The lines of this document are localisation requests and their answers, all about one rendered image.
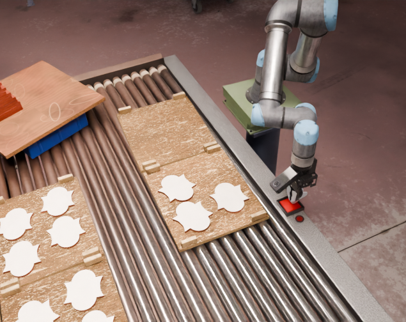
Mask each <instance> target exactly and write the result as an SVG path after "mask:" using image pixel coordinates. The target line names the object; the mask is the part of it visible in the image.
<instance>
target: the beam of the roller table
mask: <svg viewBox="0 0 406 322"><path fill-rule="evenodd" d="M164 64H165V67H166V68H167V69H168V72H169V73H170V75H171V76H172V77H173V78H174V80H175V81H176V83H177V84H178V85H179V86H180V88H181V89H182V91H183V92H184V93H185V94H186V95H187V97H188V98H189V100H190V101H191V102H192V104H193V105H194V106H195V108H196V109H197V110H198V111H199V113H200V114H201V115H202V116H203V118H204V119H205V121H206V122H207V123H208V125H209V126H210V128H211V129H212V130H213V131H214V132H215V134H216V135H217V136H218V138H219V139H220V140H221V142H222V143H223V144H224V145H225V147H226V148H227V150H228V151H229V152H230V153H231V155H232V156H233V158H234V159H235V160H236V161H237V163H238V164H239V166H241V168H242V169H243V171H244V172H245V173H246V174H247V176H248V177H249V179H250V180H251V181H252V182H253V184H254V185H255V187H256V188H257V189H258V190H259V192H260V193H261V195H262V196H263V197H264V198H265V200H266V201H267V202H268V203H269V205H270V206H271V208H272V209H273V210H274V211H275V213H276V214H277V215H278V217H279V218H280V219H281V221H282V222H283V224H284V225H285V226H286V227H287V229H288V230H289V231H290V232H291V234H292V235H293V237H294V238H295V239H296V240H297V242H298V243H299V245H300V246H301V247H302V248H303V249H304V251H305V252H306V254H307V255H308V256H309V258H310V259H311V260H312V262H313V263H314V264H315V265H316V267H317V268H318V269H319V270H320V272H321V273H322V275H323V276H324V277H325V279H326V280H327V281H328V283H329V284H330V285H331V286H332V288H333V289H334V290H335V292H336V293H337V294H338V296H339V297H340V298H341V299H342V301H343V302H344V304H345V305H346V306H347V307H348V309H349V310H350V312H351V313H352V314H353V315H354V317H355V318H356V320H358V322H394V321H393V319H392V318H391V317H390V315H389V314H388V313H387V312H386V311H385V310H384V308H383V307H382V306H381V304H379V302H378V301H377V300H376V298H375V297H374V296H373V295H372V294H371V293H370V291H369V290H368V289H367V287H366V286H365V285H364V284H363V283H362V282H361V280H360V279H359V278H358V276H357V275H356V274H355V273H354V272H353V271H352V269H351V268H350V267H349V265H347V264H346V262H345V261H344V260H343V258H342V257H341V256H340V255H339V254H338V252H337V251H336V250H335V249H334V247H333V246H332V245H331V244H330V243H329V241H328V240H327V239H326V238H325V236H324V235H323V234H322V233H321V232H320V230H319V229H318V228H317V227H316V225H314V223H313V222H312V221H311V219H310V218H309V217H308V216H307V215H306V214H305V212H304V211H303V210H302V211H300V212H298V213H295V214H293V215H290V216H289V217H286V215H285V214H284V213H283V212H282V210H281V209H280V208H279V206H278V205H277V204H276V200H278V199H280V198H283V197H286V196H287V195H288V194H287V191H286V189H284V190H283V191H282V192H281V193H279V194H277V193H276V192H275V191H274V190H273V189H272V188H271V186H270V182H271V181H272V180H274V179H275V178H276V177H275V176H274V175H273V173H272V172H271V171H270V169H269V168H268V167H267V166H266V165H265V164H264V163H263V161H262V160H261V158H260V157H259V156H258V155H257V154H256V153H255V151H254V150H253V149H252V147H250V145H249V144H248V143H247V142H246V140H245V139H244V138H243V137H242V136H241V135H240V133H239V132H238V131H237V129H236V128H235V127H234V126H233V125H232V124H231V122H230V121H229V120H228V118H227V117H226V116H225V115H224V114H223V112H222V111H221V110H220V109H219V108H218V106H217V105H216V104H215V103H214V101H213V100H212V99H211V98H210V97H209V96H208V94H207V93H206V92H205V90H204V89H203V88H202V87H201V86H200V85H199V83H198V82H197V81H196V79H195V78H194V77H193V76H192V75H191V74H190V72H189V71H188V70H187V69H186V67H184V65H183V64H182V63H181V61H180V60H179V59H178V58H177V57H176V56H175V55H172V56H168V57H164ZM298 215H301V216H303V217H304V221H303V222H298V221H296V219H295V217H296V216H298Z"/></svg>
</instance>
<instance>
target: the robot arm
mask: <svg viewBox="0 0 406 322"><path fill-rule="evenodd" d="M337 14H338V0H278V1H277V2H276V3H275V4H274V5H273V7H272V8H271V9H270V11H269V14H268V15H267V18H266V21H265V32H266V33H267V38H266V44H265V49H264V50H262V51H261V52H260V53H259V55H258V59H257V62H256V75H255V81H254V84H253V86H252V87H251V89H250V94H249V96H250V97H251V99H252V100H253V101H255V102H256V103H255V104H253V109H252V115H251V123H252V124H253V125H256V126H261V127H272V128H282V129H288V130H293V147H292V156H291V166H290V167H288V168H287V169H286V170H285V171H283V172H282V173H281V174H280V175H279V176H277V177H276V178H275V179H274V180H272V181H271V182H270V186H271V188H272V189H273V190H274V191H275V192H276V193H277V194H279V193H281V192H282V191H283V190H284V189H286V191H287V194H288V198H289V200H290V202H291V203H292V204H295V203H296V202H297V201H298V200H299V199H302V198H303V197H305V196H306V195H307V194H308V193H307V192H303V190H304V189H303V188H304V187H305V188H306V187H308V186H310V187H313V186H315V185H316V181H317V178H318V175H317V173H316V172H315V169H316V163H317V159H316V158H314V157H315V150H316V144H317V140H318V136H319V132H318V131H319V127H318V125H317V124H316V120H317V116H316V110H315V108H314V107H313V106H312V105H311V104H309V103H301V104H299V105H297V106H296V108H292V107H282V106H280V105H281V98H282V88H283V81H293V82H303V83H312V82H314V81H315V79H316V77H317V73H318V71H319V66H320V60H319V58H318V57H316V54H317V51H318V48H319V46H320V42H321V40H322V37H323V36H325V35H326V34H327V33H328V32H329V31H334V30H335V29H336V21H337ZM293 27H296V28H299V29H300V31H301V33H300V35H299V40H298V43H297V48H296V50H295V51H294V52H293V53H292V54H286V50H287V44H288V35H289V34H290V33H291V32H292V28H293ZM312 174H315V176H313V175H312ZM314 179H316V180H315V183H314V184H312V183H313V181H314Z"/></svg>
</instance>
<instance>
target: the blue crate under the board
mask: <svg viewBox="0 0 406 322"><path fill-rule="evenodd" d="M87 125H88V120H87V118H86V114H85V113H84V114H81V115H80V116H78V117H77V118H75V119H73V120H72V121H70V122H68V123H67V124H65V125H63V126H62V127H60V128H58V129H57V130H55V131H53V132H52V133H50V134H49V135H46V136H45V137H43V138H42V139H40V140H39V141H36V142H35V143H33V144H32V145H30V146H28V147H27V148H25V149H23V150H22V151H23V152H24V153H25V154H27V155H28V156H29V157H31V158H32V159H34V158H36V157H37V156H39V155H41V154H42V153H44V152H45V151H47V150H49V149H50V148H52V147H53V146H55V145H57V144H58V143H60V142H61V141H63V140H65V139H66V138H68V137H70V136H71V135H73V134H74V133H76V132H78V131H79V130H81V129H82V128H84V127H86V126H87Z"/></svg>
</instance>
